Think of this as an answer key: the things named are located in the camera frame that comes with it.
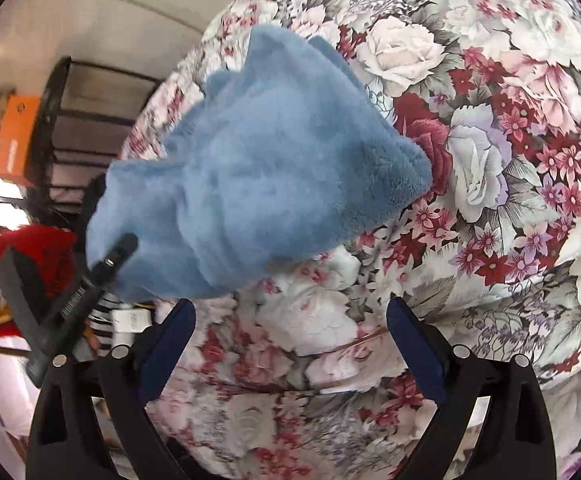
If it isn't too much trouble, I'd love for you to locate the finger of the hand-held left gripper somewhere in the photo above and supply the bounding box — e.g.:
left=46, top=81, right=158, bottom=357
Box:
left=58, top=232, right=140, bottom=322

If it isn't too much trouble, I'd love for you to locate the black metal table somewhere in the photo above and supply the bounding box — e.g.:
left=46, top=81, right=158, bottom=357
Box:
left=27, top=56, right=164, bottom=212

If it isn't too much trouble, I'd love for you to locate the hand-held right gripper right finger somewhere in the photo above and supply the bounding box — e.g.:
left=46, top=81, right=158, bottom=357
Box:
left=385, top=296, right=557, bottom=480

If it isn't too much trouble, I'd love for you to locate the black cloth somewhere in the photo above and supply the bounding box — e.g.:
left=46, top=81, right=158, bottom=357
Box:
left=77, top=174, right=109, bottom=242

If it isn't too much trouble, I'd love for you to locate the floral blanket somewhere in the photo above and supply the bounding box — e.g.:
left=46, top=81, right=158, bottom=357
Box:
left=118, top=0, right=581, bottom=480

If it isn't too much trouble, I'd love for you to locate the blue fleece jacket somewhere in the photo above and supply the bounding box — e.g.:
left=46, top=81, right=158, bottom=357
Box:
left=85, top=25, right=434, bottom=302

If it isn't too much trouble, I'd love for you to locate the orange box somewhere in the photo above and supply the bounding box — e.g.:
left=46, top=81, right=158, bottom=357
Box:
left=0, top=95, right=42, bottom=189

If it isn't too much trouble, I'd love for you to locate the red bag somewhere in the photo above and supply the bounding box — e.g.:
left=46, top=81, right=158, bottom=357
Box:
left=0, top=225, right=79, bottom=342

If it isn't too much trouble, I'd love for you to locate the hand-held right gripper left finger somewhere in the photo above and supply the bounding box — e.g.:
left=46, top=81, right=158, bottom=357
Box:
left=25, top=297, right=197, bottom=480

